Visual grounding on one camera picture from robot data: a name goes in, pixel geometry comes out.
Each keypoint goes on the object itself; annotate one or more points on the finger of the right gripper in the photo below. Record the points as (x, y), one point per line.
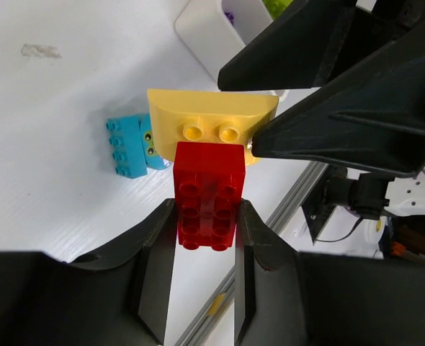
(372, 117)
(310, 44)

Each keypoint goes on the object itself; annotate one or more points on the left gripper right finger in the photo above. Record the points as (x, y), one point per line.
(360, 301)

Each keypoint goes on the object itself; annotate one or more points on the teal character lego figure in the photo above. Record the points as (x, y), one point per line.
(133, 150)

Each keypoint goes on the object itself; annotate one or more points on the aluminium rail front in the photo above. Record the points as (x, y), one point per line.
(263, 287)

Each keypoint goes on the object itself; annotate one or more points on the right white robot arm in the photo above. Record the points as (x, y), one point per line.
(374, 193)

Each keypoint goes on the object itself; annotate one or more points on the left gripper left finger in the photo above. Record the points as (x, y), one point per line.
(116, 294)

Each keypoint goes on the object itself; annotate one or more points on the right white divided tray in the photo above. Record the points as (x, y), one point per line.
(215, 31)

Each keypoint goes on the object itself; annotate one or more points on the pale yellow curved lego brick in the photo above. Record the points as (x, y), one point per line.
(208, 117)

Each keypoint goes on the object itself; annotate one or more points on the red long lego brick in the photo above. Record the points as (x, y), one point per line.
(208, 186)

